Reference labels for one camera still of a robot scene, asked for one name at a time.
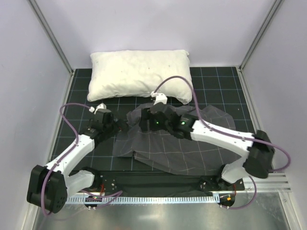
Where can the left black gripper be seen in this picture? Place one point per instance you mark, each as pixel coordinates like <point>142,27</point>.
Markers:
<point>117,124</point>

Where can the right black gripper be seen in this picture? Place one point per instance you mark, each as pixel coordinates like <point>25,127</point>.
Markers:
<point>146,119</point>

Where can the grey checked pillowcase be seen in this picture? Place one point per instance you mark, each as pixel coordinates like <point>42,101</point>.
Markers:
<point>167,153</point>

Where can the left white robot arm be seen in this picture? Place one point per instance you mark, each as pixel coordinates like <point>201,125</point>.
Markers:
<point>51,185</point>

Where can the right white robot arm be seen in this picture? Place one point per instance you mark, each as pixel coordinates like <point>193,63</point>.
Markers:
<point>255,150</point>

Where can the white plain pillow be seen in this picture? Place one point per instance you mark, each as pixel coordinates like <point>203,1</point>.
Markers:
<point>138,73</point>

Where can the black grid cutting mat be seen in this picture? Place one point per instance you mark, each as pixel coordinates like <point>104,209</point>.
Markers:
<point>216,86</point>

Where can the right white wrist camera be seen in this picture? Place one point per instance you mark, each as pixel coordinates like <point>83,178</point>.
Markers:
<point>159,98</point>

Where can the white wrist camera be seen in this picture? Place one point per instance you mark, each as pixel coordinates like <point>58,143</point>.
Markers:
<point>159,98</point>
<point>95,109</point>

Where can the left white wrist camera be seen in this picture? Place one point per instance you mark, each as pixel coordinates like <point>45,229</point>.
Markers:
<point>95,109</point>

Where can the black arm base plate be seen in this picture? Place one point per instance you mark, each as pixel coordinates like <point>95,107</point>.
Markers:
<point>162,184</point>

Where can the slotted grey cable duct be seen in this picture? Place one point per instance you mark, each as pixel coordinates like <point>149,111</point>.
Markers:
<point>84,199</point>

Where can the left aluminium frame post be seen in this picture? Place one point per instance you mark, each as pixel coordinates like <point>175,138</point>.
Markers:
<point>42,20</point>

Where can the aluminium frame post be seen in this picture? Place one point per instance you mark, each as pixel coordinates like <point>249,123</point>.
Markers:
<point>42,20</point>
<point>261,32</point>

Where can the right aluminium frame post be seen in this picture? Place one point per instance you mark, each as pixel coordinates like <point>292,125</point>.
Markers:
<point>261,32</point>

